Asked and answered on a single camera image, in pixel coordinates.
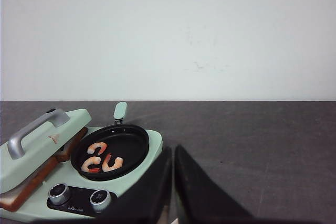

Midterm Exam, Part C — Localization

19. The silver control knob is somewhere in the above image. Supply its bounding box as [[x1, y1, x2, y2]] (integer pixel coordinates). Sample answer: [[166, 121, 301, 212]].
[[89, 189, 111, 213], [49, 183, 71, 205]]

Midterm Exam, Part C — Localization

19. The breakfast maker hinged lid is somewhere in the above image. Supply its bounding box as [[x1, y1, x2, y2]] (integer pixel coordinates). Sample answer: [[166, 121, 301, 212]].
[[1, 109, 91, 193]]

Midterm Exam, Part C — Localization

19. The left silver control knob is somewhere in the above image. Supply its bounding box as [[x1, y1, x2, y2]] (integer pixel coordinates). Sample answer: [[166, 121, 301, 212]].
[[49, 183, 71, 205]]

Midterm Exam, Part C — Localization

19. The right silver control knob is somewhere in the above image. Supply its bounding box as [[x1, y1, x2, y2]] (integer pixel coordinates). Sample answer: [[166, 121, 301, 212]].
[[89, 189, 111, 213]]

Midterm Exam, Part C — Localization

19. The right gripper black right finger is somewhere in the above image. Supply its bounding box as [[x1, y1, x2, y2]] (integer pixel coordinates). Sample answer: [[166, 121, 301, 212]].
[[174, 145, 255, 223]]

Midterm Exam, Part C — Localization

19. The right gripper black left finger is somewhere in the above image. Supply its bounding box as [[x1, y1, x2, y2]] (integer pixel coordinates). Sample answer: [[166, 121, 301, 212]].
[[34, 147, 173, 223]]

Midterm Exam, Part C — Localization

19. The mint green breakfast maker base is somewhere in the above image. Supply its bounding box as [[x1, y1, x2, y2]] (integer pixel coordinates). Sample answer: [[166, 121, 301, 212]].
[[0, 125, 163, 221]]

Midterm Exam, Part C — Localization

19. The pink cooked shrimp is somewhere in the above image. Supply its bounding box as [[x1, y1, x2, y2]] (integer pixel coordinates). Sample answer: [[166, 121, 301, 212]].
[[87, 142, 107, 155], [102, 153, 124, 173], [81, 156, 101, 173]]

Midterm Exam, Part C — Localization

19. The black frying pan mint handle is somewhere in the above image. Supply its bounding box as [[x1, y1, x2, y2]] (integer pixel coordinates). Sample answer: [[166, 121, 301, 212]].
[[71, 102, 149, 182]]

